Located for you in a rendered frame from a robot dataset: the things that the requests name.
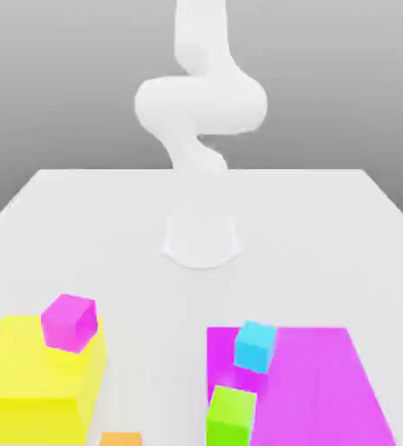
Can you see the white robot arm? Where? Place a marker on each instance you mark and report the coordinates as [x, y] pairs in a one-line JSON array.
[[201, 104]]

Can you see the small cyan cube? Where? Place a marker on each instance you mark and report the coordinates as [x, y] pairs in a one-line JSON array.
[[254, 348]]

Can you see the small magenta cube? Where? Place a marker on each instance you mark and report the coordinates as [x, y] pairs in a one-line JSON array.
[[69, 324]]

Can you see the small green cube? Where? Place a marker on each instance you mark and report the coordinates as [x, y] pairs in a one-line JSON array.
[[229, 414]]

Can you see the small orange cube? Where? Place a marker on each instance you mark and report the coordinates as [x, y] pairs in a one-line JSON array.
[[121, 439]]

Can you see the large magenta box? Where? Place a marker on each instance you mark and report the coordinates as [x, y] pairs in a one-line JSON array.
[[319, 390]]

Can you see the large yellow box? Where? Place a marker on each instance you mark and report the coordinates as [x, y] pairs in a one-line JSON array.
[[30, 383]]

